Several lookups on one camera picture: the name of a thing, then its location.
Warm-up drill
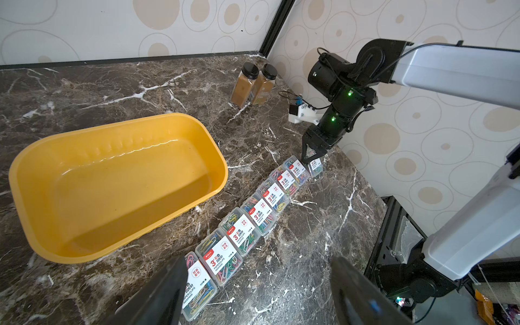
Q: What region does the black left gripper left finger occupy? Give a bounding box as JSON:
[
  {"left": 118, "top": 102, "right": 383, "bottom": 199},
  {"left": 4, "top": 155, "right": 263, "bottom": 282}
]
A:
[{"left": 105, "top": 257, "right": 188, "bottom": 324}]

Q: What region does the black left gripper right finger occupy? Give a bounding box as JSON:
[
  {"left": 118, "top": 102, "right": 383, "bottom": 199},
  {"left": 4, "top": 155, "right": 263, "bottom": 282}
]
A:
[{"left": 330, "top": 256, "right": 412, "bottom": 325}]

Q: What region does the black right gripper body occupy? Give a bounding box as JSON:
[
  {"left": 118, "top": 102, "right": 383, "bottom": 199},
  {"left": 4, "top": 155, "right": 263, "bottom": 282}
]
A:
[{"left": 302, "top": 125, "right": 343, "bottom": 157}]

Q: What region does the clear paper clip box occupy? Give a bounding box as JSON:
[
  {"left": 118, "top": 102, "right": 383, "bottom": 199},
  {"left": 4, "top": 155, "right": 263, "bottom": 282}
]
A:
[
  {"left": 181, "top": 251, "right": 217, "bottom": 322},
  {"left": 269, "top": 165, "right": 300, "bottom": 198},
  {"left": 219, "top": 207, "right": 261, "bottom": 257},
  {"left": 240, "top": 193, "right": 278, "bottom": 236},
  {"left": 283, "top": 156, "right": 311, "bottom": 187},
  {"left": 256, "top": 177, "right": 290, "bottom": 215},
  {"left": 195, "top": 229, "right": 243, "bottom": 287}
]

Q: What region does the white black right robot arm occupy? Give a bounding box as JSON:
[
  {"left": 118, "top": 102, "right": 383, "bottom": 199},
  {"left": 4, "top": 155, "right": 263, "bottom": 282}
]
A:
[{"left": 284, "top": 37, "right": 519, "bottom": 296}]

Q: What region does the yellow plastic storage tray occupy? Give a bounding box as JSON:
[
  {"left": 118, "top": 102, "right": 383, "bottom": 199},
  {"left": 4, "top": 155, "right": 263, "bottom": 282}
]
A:
[{"left": 9, "top": 113, "right": 228, "bottom": 264}]

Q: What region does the brown spice jar right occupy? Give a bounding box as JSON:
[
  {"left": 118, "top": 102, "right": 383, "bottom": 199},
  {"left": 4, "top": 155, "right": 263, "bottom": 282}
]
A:
[{"left": 251, "top": 64, "right": 278, "bottom": 106}]

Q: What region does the brown spice jar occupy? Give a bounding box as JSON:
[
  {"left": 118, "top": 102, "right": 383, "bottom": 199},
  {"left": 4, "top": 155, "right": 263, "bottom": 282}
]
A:
[
  {"left": 230, "top": 62, "right": 259, "bottom": 108},
  {"left": 251, "top": 64, "right": 278, "bottom": 106}
]

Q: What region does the brown spice jar left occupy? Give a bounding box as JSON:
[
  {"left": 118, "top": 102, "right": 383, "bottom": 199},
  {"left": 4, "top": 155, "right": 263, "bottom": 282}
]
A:
[{"left": 230, "top": 62, "right": 259, "bottom": 108}]

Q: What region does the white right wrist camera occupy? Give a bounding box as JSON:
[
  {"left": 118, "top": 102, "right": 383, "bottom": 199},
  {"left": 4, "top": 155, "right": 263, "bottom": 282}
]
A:
[{"left": 288, "top": 103, "right": 324, "bottom": 125}]

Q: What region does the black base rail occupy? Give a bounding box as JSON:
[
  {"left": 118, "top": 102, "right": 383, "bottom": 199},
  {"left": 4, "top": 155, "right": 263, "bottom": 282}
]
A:
[{"left": 364, "top": 196, "right": 427, "bottom": 297}]

